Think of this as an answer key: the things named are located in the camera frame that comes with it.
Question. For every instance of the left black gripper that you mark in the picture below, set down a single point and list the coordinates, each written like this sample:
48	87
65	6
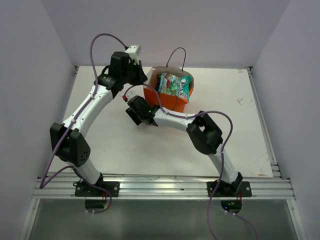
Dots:
141	77

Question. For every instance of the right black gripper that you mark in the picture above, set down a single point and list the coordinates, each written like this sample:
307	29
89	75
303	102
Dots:
134	116

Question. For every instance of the orange paper bag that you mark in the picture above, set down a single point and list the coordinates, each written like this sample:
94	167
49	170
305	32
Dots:
169	102

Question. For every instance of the green Fox's candy bag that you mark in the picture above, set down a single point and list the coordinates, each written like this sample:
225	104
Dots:
175	86

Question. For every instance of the blue sea salt chips bag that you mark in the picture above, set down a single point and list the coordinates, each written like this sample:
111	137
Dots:
157	86

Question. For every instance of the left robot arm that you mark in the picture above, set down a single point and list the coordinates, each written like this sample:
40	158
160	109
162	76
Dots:
68	139

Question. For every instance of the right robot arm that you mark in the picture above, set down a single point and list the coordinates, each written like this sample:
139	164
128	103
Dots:
204	133

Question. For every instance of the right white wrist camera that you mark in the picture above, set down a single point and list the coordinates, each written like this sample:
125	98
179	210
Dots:
128	95

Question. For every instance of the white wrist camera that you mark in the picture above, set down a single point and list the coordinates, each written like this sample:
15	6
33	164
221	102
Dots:
134	51
128	95

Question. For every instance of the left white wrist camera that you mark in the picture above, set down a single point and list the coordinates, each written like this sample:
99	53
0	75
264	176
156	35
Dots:
134	51

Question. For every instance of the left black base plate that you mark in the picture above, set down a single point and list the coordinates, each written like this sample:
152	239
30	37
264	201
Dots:
104	189

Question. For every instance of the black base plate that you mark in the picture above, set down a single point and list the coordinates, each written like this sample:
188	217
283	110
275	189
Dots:
238	188
104	189

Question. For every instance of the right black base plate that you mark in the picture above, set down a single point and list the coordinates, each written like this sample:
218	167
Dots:
238	188

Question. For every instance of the aluminium rail frame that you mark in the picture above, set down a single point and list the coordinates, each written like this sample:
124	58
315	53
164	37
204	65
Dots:
153	187

